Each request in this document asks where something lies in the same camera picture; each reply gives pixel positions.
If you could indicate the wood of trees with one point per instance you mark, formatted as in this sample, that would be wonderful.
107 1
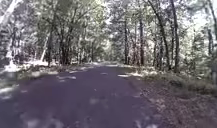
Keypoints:
96 30

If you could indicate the grey asphalt path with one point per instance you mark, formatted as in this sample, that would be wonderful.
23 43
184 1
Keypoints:
86 96

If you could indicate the leaf-strewn earth verge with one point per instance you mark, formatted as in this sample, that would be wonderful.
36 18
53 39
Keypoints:
182 103

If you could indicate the grassy verge with leaves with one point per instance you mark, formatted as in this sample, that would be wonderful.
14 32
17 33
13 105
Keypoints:
19 74

